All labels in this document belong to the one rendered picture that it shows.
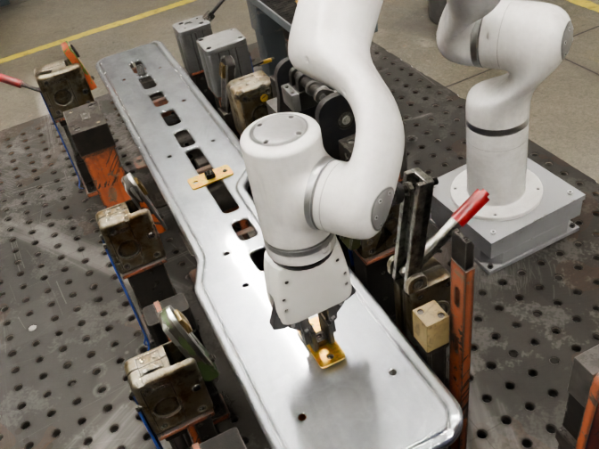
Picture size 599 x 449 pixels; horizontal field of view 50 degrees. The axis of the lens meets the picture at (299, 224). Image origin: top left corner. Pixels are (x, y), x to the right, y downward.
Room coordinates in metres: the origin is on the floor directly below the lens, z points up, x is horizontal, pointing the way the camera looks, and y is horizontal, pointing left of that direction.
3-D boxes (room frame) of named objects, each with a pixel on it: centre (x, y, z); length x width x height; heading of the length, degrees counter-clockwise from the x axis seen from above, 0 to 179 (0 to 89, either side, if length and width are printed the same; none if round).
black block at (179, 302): (0.70, 0.23, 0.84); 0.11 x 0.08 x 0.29; 108
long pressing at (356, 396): (1.03, 0.16, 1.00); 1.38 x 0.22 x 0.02; 18
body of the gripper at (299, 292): (0.57, 0.00, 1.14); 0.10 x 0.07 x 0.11; 108
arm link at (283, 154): (0.56, 0.00, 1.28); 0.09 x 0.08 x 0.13; 52
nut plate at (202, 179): (1.01, 0.15, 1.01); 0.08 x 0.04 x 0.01; 109
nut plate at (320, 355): (0.57, 0.00, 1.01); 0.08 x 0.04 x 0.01; 18
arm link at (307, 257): (0.57, 0.00, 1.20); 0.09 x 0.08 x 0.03; 108
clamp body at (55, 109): (1.51, 0.51, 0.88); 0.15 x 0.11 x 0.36; 108
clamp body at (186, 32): (1.62, 0.18, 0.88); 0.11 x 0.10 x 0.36; 108
